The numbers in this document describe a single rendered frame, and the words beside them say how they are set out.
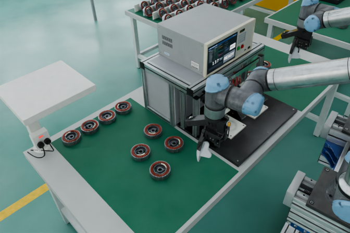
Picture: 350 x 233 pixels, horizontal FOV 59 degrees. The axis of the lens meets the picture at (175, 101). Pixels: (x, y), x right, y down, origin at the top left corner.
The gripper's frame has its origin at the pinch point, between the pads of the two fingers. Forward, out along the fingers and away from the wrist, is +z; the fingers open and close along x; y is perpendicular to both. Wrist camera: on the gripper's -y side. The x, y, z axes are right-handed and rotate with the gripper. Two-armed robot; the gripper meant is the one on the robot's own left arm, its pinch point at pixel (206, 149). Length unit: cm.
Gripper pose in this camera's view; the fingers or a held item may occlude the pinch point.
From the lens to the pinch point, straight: 126.5
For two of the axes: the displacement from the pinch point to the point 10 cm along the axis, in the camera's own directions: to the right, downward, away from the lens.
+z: 0.1, 7.8, 6.2
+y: 8.0, 3.6, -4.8
